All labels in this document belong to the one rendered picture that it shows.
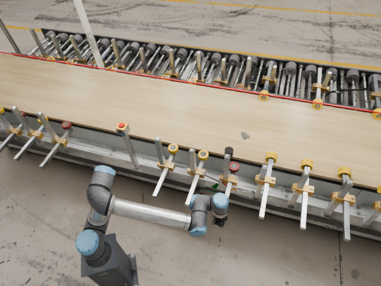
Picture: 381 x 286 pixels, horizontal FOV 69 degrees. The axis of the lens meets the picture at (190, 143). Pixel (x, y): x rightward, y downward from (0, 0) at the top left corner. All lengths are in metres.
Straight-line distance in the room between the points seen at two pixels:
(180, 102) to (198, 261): 1.44
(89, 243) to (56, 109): 1.37
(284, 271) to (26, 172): 2.97
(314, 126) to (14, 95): 2.79
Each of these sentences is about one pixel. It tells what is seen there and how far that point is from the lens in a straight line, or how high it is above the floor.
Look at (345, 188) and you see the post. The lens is 1.97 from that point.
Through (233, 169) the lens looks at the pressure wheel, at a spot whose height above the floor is 0.91.
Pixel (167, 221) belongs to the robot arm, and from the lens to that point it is 1.54.
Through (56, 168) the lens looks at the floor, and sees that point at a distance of 3.64.
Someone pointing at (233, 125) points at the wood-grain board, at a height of 0.90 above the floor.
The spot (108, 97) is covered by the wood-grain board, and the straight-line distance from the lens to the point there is 2.79.
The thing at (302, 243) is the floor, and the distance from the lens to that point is 2.93.
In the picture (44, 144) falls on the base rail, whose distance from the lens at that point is 2.92.
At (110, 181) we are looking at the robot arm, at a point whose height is 1.37.
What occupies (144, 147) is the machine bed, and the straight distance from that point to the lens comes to 2.50.
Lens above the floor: 2.64
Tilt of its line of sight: 51 degrees down
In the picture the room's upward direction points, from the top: 5 degrees counter-clockwise
